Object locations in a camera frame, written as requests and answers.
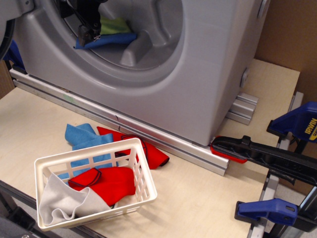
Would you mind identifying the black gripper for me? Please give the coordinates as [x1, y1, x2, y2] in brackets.
[58, 0, 106, 47]

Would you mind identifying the green cloth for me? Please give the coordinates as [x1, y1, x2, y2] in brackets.
[101, 16, 132, 35]

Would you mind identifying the dark blue cloth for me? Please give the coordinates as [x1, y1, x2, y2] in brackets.
[74, 33, 137, 50]

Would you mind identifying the blue clamp behind machine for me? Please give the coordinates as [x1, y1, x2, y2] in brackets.
[3, 40, 25, 70]

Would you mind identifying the grey washing machine door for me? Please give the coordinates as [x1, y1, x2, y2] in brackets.
[0, 0, 36, 60]

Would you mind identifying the grey toy washing machine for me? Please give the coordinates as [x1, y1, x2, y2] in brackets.
[14, 0, 269, 145]

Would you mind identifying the white plastic laundry basket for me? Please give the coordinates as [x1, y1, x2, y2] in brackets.
[34, 138, 157, 231]

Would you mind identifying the light blue cloth on table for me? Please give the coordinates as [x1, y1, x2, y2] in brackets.
[65, 123, 114, 176]

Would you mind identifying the red cloth on table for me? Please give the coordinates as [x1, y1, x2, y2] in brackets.
[97, 126, 169, 170]

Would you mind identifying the red cloth in basket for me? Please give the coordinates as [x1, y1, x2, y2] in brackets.
[68, 167, 136, 206]

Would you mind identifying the grey cloth in basket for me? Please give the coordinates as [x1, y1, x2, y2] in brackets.
[39, 174, 111, 226]

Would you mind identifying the short aluminium extrusion block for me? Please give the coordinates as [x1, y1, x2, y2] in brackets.
[226, 92, 259, 125]

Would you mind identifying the brown cardboard panel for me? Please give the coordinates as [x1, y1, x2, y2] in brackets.
[256, 0, 317, 102]

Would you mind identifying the blue Irwin clamp upper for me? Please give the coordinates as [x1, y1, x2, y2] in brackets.
[267, 101, 317, 154]

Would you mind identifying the blue clamp lower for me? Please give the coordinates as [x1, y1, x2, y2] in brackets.
[234, 185, 317, 233]

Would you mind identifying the long aluminium extrusion rail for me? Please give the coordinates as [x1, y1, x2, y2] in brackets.
[9, 69, 229, 176]

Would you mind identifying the black metal frame bar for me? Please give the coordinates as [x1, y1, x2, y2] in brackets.
[0, 180, 105, 238]

